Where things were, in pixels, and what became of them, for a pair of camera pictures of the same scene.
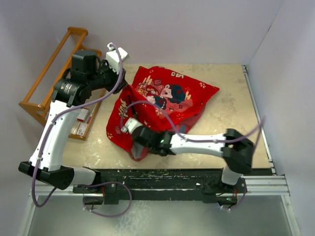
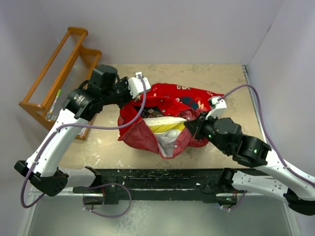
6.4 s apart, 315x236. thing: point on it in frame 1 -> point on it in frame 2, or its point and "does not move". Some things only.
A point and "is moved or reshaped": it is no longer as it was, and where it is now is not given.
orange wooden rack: x=38 y=100 does not move
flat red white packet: x=81 y=130 does not move
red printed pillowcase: x=157 y=98 is moved or reshaped
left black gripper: x=115 y=77 -> x=124 y=83
